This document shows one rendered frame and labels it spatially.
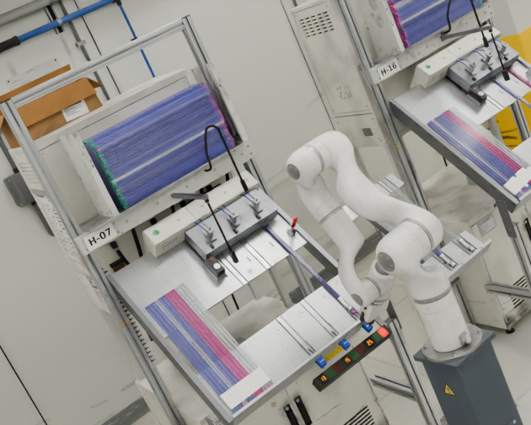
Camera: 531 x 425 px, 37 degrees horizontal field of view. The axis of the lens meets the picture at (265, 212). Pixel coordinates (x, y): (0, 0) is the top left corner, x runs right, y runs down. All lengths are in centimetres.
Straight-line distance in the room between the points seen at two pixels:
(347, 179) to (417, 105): 121
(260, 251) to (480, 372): 94
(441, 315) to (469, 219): 121
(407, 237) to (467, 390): 51
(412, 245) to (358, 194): 23
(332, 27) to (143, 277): 143
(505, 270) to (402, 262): 150
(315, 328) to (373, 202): 62
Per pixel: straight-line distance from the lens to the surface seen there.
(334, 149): 241
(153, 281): 287
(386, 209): 235
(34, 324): 435
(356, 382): 324
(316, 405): 315
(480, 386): 250
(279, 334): 275
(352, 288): 248
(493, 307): 374
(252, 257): 292
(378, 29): 353
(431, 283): 234
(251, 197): 301
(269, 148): 482
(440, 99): 357
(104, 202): 281
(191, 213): 294
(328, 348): 274
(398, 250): 225
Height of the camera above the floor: 194
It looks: 16 degrees down
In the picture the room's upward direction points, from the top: 25 degrees counter-clockwise
